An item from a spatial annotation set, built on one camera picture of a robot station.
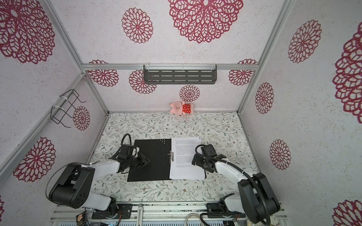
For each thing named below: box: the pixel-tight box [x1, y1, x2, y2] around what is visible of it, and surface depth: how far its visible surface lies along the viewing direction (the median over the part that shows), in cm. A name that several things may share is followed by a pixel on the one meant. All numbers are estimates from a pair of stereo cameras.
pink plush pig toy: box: [169, 100, 195, 116], surface depth 118 cm
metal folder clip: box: [166, 150, 174, 165], surface depth 96 cm
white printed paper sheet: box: [169, 136, 206, 180], surface depth 94 cm
